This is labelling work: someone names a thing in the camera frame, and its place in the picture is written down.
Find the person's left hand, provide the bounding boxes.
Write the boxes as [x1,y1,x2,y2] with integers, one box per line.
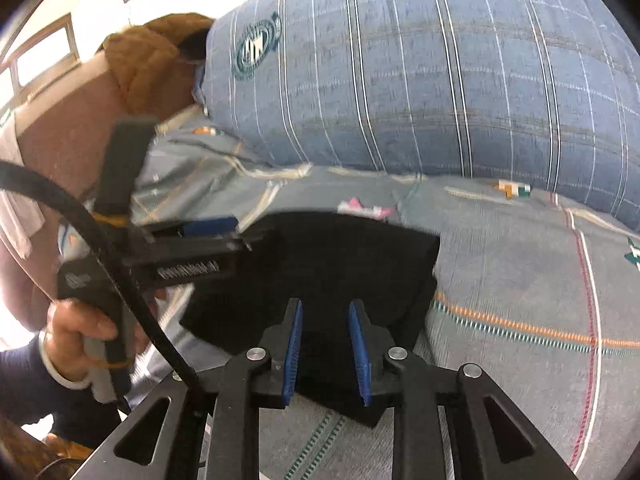
[46,299,121,382]

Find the grey printed bedsheet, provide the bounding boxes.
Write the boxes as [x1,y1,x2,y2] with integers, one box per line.
[60,110,640,480]

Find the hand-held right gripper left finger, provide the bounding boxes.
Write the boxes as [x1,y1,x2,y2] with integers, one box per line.
[70,297,304,480]

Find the person's left forearm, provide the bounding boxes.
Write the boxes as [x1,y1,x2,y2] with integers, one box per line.
[0,334,126,451]

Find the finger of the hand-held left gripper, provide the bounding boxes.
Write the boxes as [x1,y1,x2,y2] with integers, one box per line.
[145,215,251,251]

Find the brown headboard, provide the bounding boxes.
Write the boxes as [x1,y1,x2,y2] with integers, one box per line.
[0,55,201,331]

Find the black pants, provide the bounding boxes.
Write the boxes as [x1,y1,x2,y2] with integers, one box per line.
[177,210,441,428]

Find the black cable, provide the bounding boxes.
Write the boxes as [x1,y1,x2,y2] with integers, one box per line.
[0,159,208,401]

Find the window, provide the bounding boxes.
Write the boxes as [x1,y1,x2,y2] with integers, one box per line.
[0,12,81,106]

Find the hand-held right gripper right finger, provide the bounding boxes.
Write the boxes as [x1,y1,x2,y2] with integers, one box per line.
[347,300,578,480]

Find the blue plaid pillow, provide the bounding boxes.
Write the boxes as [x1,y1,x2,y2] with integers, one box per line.
[200,0,640,233]

